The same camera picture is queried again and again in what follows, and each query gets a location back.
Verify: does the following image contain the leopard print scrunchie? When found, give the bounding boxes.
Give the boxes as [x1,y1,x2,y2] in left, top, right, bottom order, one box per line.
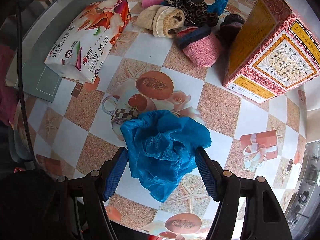
[164,0,219,27]

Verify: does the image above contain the beige knitted sock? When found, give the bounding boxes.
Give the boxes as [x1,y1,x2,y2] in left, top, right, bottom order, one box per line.
[135,5,185,38]

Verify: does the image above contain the blue mesh cloth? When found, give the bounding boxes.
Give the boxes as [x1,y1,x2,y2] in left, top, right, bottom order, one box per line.
[120,110,212,203]

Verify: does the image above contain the blue rubber glove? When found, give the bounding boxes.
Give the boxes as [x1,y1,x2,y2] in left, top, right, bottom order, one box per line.
[207,0,228,16]

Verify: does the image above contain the dark purple knitted sock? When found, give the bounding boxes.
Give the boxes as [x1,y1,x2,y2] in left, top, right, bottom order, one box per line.
[216,14,245,48]

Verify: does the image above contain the patterned checkered tablecloth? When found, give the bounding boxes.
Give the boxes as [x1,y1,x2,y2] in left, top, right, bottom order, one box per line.
[13,0,308,240]

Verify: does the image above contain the red yellow carton box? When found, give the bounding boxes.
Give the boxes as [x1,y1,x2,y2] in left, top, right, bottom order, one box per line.
[223,0,319,103]

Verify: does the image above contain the floral tissue pack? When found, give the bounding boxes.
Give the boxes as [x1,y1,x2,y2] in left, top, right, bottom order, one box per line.
[44,0,131,83]

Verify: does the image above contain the grey storage box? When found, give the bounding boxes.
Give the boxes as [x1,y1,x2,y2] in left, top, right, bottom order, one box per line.
[4,0,110,103]

